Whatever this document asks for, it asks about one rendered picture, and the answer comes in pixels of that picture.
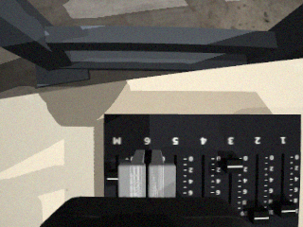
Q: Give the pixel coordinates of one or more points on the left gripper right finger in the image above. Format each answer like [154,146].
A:
[161,177]

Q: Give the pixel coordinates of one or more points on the black lighting desk panel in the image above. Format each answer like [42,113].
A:
[262,151]

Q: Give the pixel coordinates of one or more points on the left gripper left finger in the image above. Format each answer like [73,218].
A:
[133,176]

